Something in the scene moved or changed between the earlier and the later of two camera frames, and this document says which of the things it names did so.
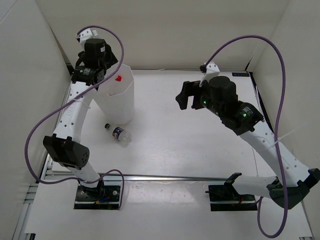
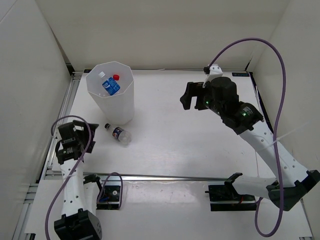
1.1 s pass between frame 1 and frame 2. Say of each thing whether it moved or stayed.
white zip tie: stayed
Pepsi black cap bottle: stayed
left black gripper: moved
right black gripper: stayed
